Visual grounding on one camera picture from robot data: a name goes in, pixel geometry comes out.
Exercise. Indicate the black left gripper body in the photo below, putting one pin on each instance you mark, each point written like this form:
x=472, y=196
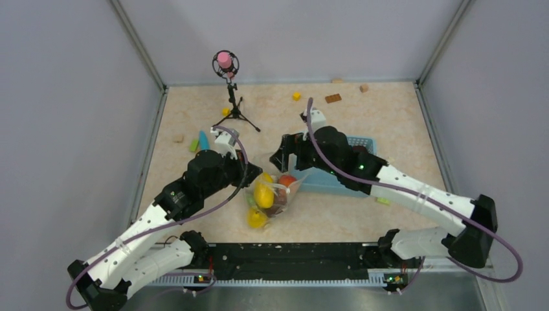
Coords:
x=232, y=171

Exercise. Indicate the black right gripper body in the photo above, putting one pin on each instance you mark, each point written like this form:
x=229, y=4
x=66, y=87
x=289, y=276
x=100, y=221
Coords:
x=308, y=155

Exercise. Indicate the red orange peach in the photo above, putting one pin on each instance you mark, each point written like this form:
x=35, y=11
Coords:
x=287, y=180

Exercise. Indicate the yellow pear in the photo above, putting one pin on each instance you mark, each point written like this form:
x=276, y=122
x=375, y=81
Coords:
x=262, y=193

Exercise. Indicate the clear zip top bag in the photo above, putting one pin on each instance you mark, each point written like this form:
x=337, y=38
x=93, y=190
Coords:
x=279, y=190

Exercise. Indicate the dark brown dried fruit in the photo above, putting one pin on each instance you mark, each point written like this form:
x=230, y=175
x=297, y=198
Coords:
x=278, y=206

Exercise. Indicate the green cabbage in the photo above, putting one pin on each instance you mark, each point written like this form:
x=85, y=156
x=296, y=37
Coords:
x=250, y=200

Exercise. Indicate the yellow lemon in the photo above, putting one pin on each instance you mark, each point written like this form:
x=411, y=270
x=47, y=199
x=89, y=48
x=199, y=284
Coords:
x=256, y=219

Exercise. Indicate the dark red apple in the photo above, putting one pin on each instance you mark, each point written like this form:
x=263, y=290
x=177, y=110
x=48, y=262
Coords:
x=360, y=149

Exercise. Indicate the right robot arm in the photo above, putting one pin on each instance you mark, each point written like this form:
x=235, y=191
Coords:
x=462, y=223

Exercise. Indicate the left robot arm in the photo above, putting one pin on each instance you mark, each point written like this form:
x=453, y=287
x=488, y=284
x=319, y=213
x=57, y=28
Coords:
x=107, y=280

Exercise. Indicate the green wooden block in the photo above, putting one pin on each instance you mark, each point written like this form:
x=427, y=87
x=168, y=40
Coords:
x=194, y=145

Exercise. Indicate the light green lego brick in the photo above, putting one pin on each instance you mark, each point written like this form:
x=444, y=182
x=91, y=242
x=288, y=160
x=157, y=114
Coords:
x=383, y=201

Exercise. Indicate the brown lego brick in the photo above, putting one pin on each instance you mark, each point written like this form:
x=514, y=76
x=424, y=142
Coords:
x=333, y=98

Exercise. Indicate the pink microphone on tripod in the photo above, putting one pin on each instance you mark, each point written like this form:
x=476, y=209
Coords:
x=226, y=65

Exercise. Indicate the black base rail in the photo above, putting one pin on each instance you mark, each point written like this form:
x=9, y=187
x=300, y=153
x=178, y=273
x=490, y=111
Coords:
x=335, y=261

